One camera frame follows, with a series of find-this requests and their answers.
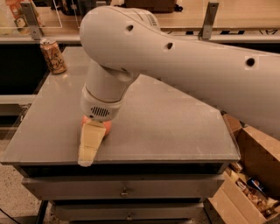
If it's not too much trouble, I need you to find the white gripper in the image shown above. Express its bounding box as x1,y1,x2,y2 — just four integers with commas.
78,87,123,167

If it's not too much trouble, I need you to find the red orange apple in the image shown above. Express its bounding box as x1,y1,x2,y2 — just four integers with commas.
81,115,112,136

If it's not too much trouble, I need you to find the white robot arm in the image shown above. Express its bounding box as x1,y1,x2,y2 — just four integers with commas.
78,6,280,166

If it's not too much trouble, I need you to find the grey metal drawer cabinet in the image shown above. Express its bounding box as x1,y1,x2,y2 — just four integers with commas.
2,46,239,224

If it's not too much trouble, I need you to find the tan patterned drink can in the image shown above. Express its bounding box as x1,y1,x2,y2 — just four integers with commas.
40,38,67,74

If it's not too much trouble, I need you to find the upper grey drawer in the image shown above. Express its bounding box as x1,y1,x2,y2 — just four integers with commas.
22,175,224,200

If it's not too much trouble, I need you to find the grey drawer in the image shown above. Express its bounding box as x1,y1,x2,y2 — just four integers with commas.
22,175,224,200
53,203,204,221

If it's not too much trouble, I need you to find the lower grey drawer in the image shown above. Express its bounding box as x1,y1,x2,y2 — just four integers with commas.
53,203,204,221

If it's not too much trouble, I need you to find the colourful snack bag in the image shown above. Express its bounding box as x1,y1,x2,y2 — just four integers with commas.
4,0,45,29

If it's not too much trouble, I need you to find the dark bag on counter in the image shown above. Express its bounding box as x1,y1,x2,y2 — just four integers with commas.
124,0,183,13

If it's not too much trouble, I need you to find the open cardboard box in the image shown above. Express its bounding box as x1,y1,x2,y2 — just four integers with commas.
208,114,280,224

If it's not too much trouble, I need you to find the left metal railing bracket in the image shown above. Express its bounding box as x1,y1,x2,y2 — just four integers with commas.
20,2,43,40

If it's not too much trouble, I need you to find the metal railing bracket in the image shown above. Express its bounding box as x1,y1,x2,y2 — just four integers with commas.
200,2,219,39
20,2,43,40

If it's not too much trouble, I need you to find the right metal railing bracket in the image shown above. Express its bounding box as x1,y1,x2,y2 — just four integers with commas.
200,2,219,39

